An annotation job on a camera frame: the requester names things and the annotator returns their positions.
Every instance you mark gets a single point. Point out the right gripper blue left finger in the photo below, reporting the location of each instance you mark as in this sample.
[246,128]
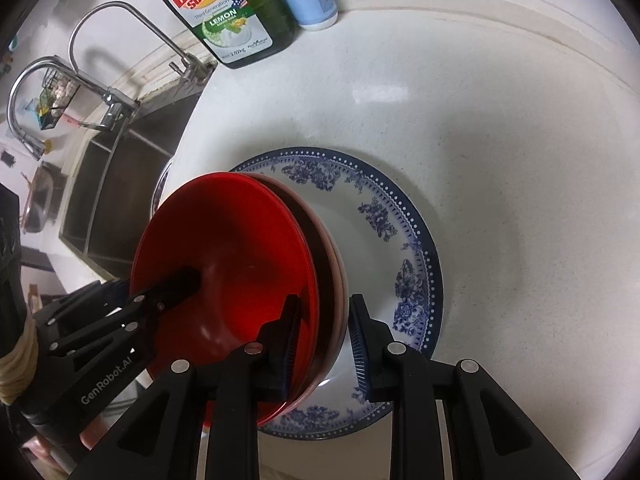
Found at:
[279,343]

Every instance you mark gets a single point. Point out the green dish soap bottle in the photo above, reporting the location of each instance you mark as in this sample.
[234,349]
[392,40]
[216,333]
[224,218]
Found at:
[237,32]

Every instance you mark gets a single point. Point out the large blue floral plate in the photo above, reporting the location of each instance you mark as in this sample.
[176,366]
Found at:
[390,259]

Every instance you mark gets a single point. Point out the person's left hand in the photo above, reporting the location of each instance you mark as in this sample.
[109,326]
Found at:
[66,456]

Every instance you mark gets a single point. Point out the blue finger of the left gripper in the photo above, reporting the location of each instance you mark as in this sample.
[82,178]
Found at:
[89,303]
[152,301]

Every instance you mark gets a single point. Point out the pink bowl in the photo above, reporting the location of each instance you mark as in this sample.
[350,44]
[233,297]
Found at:
[332,289]

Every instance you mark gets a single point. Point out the small blue floral plate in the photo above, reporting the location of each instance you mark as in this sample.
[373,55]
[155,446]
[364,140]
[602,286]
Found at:
[159,188]

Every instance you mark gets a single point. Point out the wire sponge basket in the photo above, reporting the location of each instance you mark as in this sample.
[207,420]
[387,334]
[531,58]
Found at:
[57,91]

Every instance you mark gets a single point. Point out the tall chrome kitchen faucet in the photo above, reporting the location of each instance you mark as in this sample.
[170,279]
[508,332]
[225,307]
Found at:
[118,104]

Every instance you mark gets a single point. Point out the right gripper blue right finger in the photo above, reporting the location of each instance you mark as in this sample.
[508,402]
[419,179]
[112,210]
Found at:
[369,339]

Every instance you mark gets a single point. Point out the stainless steel sink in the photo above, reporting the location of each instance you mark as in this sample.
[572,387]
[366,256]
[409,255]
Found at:
[111,198]

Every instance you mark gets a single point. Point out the small chrome water faucet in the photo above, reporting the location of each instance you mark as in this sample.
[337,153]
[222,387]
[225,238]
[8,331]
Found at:
[112,45]

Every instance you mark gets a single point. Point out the red and black bowl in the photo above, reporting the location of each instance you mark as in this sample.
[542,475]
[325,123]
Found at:
[251,255]

